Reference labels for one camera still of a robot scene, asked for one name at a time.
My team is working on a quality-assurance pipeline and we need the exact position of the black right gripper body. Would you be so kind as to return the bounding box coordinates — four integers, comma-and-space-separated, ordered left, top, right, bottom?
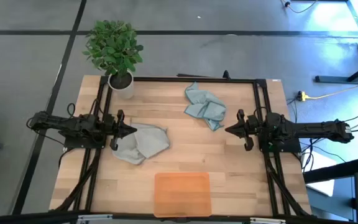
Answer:
246, 113, 269, 142

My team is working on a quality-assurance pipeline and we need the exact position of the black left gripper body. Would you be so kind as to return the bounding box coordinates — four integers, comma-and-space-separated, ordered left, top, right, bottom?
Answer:
103, 113, 121, 141

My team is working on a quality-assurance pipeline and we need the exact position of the grey waffle microfiber towel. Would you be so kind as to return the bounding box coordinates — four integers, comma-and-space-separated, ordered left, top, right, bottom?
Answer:
112, 123, 171, 166

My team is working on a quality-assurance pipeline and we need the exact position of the light blue microfiber towel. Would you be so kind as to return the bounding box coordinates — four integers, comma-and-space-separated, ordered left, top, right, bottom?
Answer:
183, 81, 227, 132

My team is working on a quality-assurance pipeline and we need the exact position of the translucent orange plastic basket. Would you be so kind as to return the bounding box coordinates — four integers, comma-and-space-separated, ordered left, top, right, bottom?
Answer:
153, 172, 213, 218

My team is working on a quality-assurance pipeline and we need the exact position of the yellow power plug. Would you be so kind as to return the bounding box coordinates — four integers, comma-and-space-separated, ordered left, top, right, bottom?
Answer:
296, 90, 311, 102

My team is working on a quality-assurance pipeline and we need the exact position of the white board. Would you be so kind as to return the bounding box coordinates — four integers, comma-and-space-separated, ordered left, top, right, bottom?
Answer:
301, 147, 338, 197

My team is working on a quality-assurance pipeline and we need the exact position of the green plant in white pot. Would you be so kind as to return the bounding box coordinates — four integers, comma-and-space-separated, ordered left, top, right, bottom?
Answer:
81, 19, 145, 100

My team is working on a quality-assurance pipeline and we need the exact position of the black desk leg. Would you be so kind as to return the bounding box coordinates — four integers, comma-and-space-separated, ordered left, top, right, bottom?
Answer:
314, 58, 358, 85

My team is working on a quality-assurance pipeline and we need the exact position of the black desk beam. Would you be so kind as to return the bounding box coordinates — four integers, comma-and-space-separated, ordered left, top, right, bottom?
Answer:
303, 157, 358, 184

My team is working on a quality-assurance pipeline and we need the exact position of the black gantry bar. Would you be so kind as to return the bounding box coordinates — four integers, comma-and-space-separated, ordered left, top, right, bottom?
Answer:
0, 210, 358, 224

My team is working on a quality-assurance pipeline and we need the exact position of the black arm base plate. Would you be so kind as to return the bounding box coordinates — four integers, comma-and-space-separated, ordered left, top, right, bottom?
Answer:
62, 123, 109, 149
259, 129, 303, 153

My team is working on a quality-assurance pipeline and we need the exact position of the black aluminium table frame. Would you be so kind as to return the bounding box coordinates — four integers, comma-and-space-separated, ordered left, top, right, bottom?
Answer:
50, 75, 313, 218

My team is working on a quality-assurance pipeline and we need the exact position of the yellow extension cable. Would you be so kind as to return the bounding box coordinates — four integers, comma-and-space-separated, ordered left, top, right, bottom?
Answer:
308, 77, 358, 101

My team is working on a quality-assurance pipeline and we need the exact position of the tan cable with black plug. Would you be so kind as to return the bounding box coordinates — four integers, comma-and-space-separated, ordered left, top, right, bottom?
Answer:
279, 0, 319, 14

